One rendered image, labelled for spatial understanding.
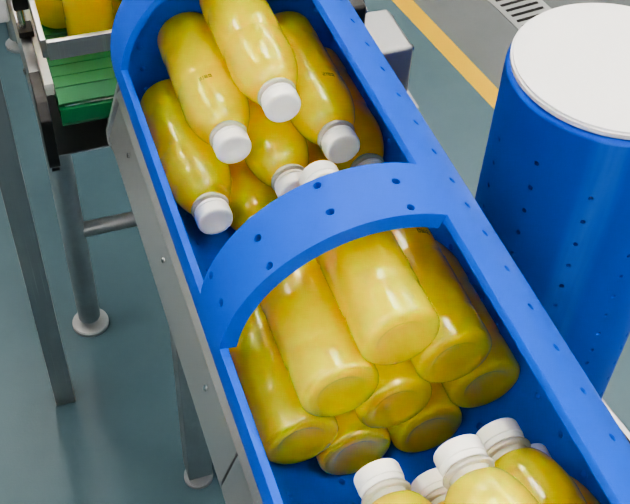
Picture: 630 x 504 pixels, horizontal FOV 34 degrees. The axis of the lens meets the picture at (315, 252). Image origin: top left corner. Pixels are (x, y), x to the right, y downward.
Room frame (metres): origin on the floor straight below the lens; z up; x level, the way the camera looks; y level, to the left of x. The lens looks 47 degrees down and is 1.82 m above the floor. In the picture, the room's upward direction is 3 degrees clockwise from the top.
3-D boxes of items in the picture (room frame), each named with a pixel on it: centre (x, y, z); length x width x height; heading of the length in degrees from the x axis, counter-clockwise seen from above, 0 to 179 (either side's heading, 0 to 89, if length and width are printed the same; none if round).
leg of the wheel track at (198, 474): (1.05, 0.21, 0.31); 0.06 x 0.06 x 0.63; 22
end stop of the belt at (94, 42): (1.21, 0.19, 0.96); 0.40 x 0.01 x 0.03; 112
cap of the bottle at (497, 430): (0.46, -0.16, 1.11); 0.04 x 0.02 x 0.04; 112
